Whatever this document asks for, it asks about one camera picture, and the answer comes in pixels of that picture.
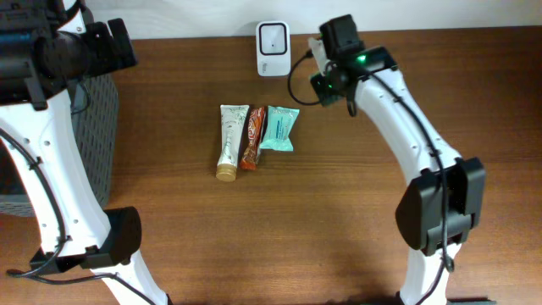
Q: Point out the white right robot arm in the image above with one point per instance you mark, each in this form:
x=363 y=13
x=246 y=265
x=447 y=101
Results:
x=444 y=192

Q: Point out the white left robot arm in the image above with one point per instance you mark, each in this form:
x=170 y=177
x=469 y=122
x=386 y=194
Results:
x=36 y=127

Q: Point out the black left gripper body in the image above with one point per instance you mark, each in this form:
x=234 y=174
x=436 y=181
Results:
x=66 y=63

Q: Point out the white cream tube gold cap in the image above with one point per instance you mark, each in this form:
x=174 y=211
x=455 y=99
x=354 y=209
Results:
x=233 y=119

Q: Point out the green wet wipes pack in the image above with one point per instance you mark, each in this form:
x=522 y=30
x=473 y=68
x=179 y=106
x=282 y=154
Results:
x=280 y=122

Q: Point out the white barcode scanner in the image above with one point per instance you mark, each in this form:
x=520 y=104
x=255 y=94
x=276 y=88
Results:
x=273 y=48

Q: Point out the orange chocolate bar wrapper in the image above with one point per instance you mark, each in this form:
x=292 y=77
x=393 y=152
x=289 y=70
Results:
x=255 y=126

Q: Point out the grey plastic mesh basket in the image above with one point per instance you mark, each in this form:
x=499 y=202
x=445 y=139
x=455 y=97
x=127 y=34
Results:
x=95 y=129

